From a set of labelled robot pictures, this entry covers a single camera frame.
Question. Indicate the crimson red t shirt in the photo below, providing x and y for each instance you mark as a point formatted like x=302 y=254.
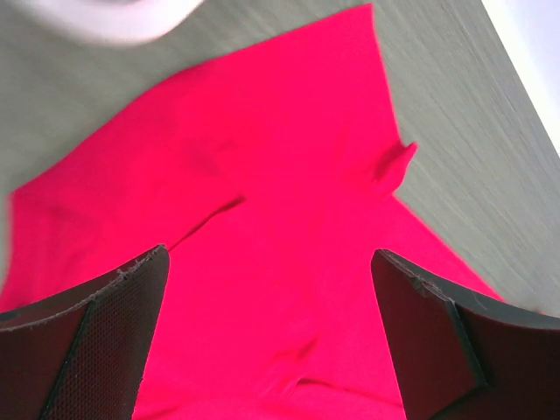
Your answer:
x=270 y=174

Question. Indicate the white plastic laundry basket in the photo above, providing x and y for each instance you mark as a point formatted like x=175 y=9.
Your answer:
x=119 y=22

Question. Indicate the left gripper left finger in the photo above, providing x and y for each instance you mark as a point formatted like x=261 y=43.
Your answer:
x=81 y=354

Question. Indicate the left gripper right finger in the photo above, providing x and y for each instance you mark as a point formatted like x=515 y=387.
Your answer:
x=459 y=354

